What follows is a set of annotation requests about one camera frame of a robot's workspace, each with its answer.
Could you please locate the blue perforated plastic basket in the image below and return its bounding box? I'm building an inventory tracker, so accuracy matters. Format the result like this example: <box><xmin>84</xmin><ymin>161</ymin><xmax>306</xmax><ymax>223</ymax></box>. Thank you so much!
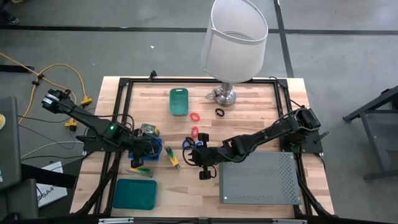
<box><xmin>127</xmin><ymin>136</ymin><xmax>164</xmax><ymax>162</ymax></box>

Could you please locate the person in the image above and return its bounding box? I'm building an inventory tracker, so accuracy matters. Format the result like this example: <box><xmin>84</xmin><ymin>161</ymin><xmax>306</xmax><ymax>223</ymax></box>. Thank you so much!
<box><xmin>0</xmin><ymin>7</ymin><xmax>20</xmax><ymax>26</ymax></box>

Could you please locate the black side table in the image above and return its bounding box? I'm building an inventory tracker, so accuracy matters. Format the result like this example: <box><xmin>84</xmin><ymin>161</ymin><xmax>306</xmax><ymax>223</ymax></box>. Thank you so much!
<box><xmin>341</xmin><ymin>85</ymin><xmax>398</xmax><ymax>181</ymax></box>

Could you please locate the silver metal bracket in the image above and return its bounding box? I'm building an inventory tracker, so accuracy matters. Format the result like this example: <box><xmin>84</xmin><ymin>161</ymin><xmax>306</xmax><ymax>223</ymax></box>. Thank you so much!
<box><xmin>98</xmin><ymin>217</ymin><xmax>135</xmax><ymax>224</ymax></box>
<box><xmin>272</xmin><ymin>218</ymin><xmax>308</xmax><ymax>224</ymax></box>

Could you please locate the white floor cable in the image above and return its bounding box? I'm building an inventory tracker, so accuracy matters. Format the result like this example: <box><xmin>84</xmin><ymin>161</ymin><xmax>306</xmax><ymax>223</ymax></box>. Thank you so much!
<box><xmin>20</xmin><ymin>140</ymin><xmax>85</xmax><ymax>159</ymax></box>

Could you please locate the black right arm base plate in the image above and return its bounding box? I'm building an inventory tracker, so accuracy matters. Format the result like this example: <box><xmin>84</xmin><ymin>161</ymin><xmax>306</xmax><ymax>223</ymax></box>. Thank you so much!
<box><xmin>278</xmin><ymin>129</ymin><xmax>330</xmax><ymax>154</ymax></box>

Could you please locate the yellow extension cord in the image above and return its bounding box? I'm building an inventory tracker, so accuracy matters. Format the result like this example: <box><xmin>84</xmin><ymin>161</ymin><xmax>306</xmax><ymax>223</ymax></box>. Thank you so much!
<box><xmin>37</xmin><ymin>63</ymin><xmax>93</xmax><ymax>106</ymax></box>
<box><xmin>0</xmin><ymin>52</ymin><xmax>79</xmax><ymax>131</ymax></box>

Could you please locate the white cardboard box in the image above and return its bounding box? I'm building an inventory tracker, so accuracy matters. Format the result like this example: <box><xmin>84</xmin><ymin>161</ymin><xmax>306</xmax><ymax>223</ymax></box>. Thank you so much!
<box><xmin>36</xmin><ymin>161</ymin><xmax>68</xmax><ymax>208</ymax></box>

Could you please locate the black aluminium table frame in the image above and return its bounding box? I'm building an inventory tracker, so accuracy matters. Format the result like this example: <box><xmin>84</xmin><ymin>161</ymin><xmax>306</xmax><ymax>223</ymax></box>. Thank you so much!
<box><xmin>70</xmin><ymin>77</ymin><xmax>336</xmax><ymax>218</ymax></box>

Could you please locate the grey equipment case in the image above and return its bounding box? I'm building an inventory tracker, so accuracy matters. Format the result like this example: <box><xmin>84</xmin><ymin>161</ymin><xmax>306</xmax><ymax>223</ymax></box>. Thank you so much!
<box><xmin>0</xmin><ymin>96</ymin><xmax>22</xmax><ymax>191</ymax></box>

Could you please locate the black strap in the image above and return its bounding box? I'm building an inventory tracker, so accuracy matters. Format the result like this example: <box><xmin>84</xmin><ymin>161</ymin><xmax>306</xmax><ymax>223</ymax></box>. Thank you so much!
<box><xmin>20</xmin><ymin>163</ymin><xmax>78</xmax><ymax>189</ymax></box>

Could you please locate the black floor bar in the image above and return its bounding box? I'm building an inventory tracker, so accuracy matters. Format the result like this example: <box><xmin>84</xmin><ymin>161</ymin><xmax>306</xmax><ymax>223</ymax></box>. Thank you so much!
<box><xmin>0</xmin><ymin>64</ymin><xmax>35</xmax><ymax>73</ymax></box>

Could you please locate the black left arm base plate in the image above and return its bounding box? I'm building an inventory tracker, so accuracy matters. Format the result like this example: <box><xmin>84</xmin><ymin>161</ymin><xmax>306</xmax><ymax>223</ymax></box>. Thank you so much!
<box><xmin>75</xmin><ymin>127</ymin><xmax>129</xmax><ymax>153</ymax></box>

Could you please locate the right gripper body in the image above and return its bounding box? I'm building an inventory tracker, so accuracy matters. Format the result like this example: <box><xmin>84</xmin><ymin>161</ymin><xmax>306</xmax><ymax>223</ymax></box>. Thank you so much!
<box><xmin>185</xmin><ymin>144</ymin><xmax>227</xmax><ymax>169</ymax></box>

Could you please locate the large blue-green plastic bin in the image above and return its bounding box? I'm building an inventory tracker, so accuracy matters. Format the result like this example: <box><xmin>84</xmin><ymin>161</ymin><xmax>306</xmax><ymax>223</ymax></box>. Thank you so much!
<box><xmin>112</xmin><ymin>179</ymin><xmax>158</xmax><ymax>211</ymax></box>

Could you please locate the small turquoise plastic bin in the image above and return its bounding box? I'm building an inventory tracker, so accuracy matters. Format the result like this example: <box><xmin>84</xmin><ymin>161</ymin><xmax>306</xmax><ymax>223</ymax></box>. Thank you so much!
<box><xmin>169</xmin><ymin>88</ymin><xmax>190</xmax><ymax>117</ymax></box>

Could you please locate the silver table lamp white shade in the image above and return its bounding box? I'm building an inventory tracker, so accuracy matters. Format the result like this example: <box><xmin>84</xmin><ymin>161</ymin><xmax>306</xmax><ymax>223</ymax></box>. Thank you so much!
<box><xmin>200</xmin><ymin>0</ymin><xmax>269</xmax><ymax>108</ymax></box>

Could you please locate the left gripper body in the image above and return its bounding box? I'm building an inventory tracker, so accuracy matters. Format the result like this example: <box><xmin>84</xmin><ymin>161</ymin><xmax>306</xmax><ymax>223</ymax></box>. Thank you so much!
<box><xmin>124</xmin><ymin>131</ymin><xmax>157</xmax><ymax>160</ymax></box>

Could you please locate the grey perforated metal stand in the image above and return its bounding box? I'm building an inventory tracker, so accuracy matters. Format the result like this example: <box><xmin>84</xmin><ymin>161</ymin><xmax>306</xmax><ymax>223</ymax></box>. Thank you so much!
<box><xmin>218</xmin><ymin>151</ymin><xmax>302</xmax><ymax>205</ymax></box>

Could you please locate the dark grey box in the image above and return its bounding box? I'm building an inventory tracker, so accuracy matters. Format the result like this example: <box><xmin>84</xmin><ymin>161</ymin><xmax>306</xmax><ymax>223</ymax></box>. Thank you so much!
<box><xmin>0</xmin><ymin>179</ymin><xmax>40</xmax><ymax>220</ymax></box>

